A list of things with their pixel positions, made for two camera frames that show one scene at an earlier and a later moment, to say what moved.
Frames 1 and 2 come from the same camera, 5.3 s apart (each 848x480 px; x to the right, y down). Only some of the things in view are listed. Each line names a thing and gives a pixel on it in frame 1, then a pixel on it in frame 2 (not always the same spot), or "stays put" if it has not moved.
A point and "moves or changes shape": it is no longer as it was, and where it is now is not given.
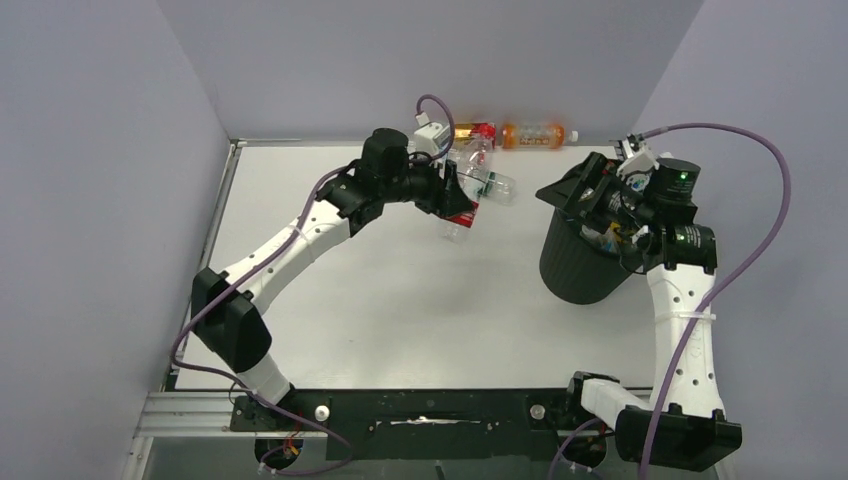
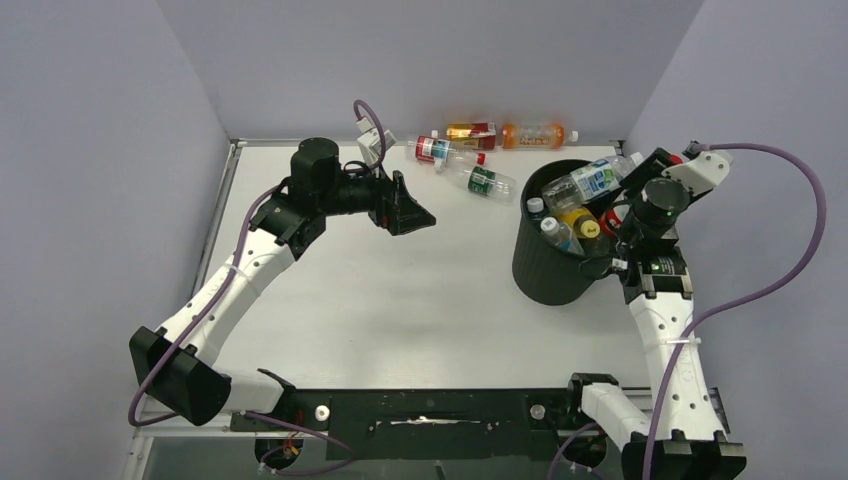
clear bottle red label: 455,228 moves or changes shape
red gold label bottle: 483,133 stays put
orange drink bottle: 530,136 stays put
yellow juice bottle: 611,241 to 583,221
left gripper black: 436,200 to 390,196
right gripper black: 596,172 to 656,161
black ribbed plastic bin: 575,270 to 543,271
